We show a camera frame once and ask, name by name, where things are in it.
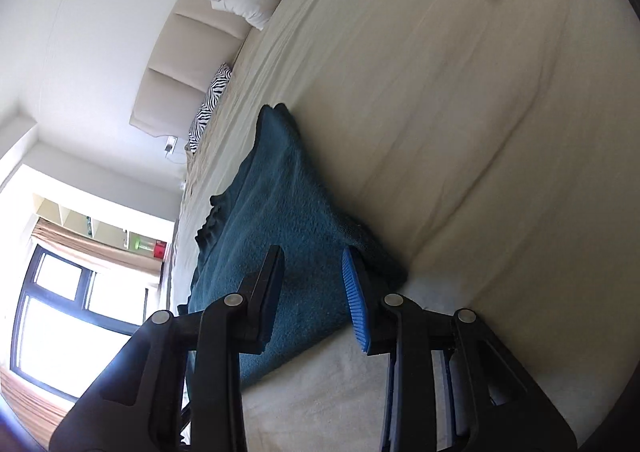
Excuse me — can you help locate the white wall shelf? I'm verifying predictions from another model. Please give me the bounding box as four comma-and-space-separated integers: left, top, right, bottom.
35, 196, 161, 259

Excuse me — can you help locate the red storage box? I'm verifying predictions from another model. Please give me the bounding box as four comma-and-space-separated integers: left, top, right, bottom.
153, 241, 167, 260

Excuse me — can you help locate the zebra print pillow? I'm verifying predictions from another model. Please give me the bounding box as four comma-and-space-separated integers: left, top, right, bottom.
184, 63, 232, 154

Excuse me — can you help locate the beige curtain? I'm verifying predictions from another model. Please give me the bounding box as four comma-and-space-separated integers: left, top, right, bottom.
32, 218, 162, 277

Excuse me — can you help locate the beige padded headboard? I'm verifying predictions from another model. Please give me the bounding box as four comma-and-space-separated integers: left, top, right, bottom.
129, 0, 250, 139

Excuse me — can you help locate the dark green knit sweater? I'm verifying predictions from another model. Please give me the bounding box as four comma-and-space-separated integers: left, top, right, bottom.
177, 102, 409, 390

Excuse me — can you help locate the beige bed sheet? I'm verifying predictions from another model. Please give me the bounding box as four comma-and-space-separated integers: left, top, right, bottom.
174, 0, 639, 441

